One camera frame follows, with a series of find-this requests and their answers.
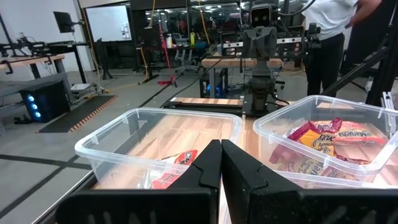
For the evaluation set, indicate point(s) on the wooden table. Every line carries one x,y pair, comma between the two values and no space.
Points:
224,62

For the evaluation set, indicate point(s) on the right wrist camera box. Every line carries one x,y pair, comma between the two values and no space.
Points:
260,17

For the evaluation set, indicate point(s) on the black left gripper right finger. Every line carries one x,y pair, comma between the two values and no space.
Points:
239,174

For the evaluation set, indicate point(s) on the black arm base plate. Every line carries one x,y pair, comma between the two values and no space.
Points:
248,109

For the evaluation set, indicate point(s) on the person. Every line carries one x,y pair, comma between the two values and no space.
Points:
326,18

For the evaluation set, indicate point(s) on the clear plastic bin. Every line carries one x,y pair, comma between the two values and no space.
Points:
264,133
118,174
342,183

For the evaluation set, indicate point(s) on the white wall board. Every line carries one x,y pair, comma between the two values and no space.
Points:
109,23

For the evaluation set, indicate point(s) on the black computer with blue lights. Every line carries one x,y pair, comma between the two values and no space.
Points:
49,102

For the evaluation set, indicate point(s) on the wooden workbench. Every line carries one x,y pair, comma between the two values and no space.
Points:
31,59

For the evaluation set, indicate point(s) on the red Maruchan ramen pack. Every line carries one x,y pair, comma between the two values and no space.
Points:
357,135
314,140
311,166

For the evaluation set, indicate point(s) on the orange Maruchan ramen pack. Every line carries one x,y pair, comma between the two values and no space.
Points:
186,155

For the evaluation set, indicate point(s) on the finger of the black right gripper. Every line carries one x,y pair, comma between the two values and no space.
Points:
251,43
268,43

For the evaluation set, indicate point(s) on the white floor box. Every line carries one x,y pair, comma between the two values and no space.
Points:
80,87

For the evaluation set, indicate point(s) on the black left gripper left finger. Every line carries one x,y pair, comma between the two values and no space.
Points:
208,168

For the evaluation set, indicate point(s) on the black hazard-striped floor mat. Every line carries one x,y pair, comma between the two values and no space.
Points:
77,115

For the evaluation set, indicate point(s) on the yellow bottle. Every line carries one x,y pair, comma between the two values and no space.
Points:
192,39

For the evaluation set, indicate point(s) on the red broom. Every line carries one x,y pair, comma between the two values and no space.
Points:
164,82

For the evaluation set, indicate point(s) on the black monitor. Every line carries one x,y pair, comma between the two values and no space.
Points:
63,21

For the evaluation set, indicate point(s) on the black computer tower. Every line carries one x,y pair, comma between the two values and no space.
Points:
211,87

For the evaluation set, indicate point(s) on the grey office chair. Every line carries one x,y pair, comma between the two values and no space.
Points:
186,59

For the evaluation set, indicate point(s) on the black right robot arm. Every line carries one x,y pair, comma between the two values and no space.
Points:
261,84

